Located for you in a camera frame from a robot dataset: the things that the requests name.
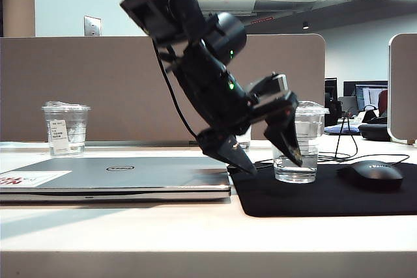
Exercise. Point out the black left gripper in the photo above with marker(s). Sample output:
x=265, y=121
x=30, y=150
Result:
x=234, y=112

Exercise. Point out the clear dome lid plastic cup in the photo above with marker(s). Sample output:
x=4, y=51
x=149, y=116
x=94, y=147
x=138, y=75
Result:
x=309, y=147

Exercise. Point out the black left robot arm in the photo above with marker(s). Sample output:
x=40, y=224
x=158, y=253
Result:
x=169, y=8

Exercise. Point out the clear cup with mermaid logo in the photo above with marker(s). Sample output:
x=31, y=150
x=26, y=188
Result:
x=245, y=143

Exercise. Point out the silver laptop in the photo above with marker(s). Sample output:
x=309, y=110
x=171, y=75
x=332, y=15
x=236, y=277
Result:
x=114, y=177

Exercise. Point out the clear cup with paper label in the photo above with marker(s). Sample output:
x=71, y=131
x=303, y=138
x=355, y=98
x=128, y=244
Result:
x=66, y=131

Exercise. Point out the blue striped cloth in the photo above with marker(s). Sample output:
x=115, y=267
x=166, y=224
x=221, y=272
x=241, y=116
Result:
x=339, y=130

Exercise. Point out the black mouse pad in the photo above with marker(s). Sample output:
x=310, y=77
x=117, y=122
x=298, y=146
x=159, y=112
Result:
x=325, y=198

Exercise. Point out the dark computer monitor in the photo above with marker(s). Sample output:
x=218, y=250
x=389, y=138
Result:
x=330, y=90

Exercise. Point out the black pouch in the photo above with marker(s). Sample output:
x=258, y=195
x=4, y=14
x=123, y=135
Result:
x=374, y=131

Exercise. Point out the black computer mouse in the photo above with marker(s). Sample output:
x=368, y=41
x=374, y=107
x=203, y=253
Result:
x=371, y=174

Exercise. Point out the lit computer monitor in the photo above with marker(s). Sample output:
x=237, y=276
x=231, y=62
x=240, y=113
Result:
x=366, y=95

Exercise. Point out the small ceiling spot lamp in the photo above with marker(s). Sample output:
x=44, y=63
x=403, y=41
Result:
x=305, y=25

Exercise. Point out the red office chair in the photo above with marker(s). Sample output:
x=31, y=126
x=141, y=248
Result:
x=383, y=102

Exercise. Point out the narrow brown desk partition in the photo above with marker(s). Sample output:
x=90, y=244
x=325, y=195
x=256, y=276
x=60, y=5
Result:
x=404, y=89

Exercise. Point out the wide brown desk partition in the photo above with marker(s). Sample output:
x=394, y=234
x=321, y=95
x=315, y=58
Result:
x=81, y=89

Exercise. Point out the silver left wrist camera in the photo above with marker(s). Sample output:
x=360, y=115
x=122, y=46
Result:
x=278, y=83

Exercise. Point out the metal wall switch plate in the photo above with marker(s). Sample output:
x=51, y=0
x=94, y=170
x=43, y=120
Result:
x=92, y=25

